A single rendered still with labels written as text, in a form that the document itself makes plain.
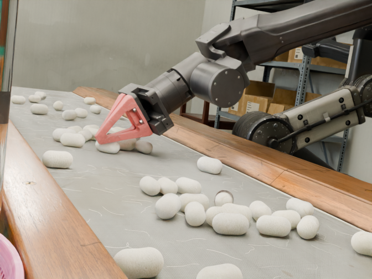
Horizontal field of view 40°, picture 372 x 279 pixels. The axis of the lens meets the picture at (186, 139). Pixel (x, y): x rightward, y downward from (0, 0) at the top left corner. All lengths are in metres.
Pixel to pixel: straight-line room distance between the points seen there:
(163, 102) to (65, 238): 0.44
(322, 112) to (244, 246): 0.87
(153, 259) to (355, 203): 0.31
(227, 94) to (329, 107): 0.60
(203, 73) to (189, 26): 5.02
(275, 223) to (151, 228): 0.11
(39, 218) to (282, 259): 0.19
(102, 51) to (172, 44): 0.79
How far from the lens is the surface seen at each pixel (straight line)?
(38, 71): 5.35
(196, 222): 0.47
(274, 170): 0.72
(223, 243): 0.45
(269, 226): 0.48
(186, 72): 0.78
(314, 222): 0.50
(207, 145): 0.88
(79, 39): 5.40
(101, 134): 0.76
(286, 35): 0.78
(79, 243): 0.34
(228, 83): 0.72
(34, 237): 0.34
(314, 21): 0.78
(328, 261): 0.46
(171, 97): 0.76
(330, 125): 1.30
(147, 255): 0.35
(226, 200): 0.53
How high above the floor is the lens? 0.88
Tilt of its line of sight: 8 degrees down
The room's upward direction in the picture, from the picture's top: 8 degrees clockwise
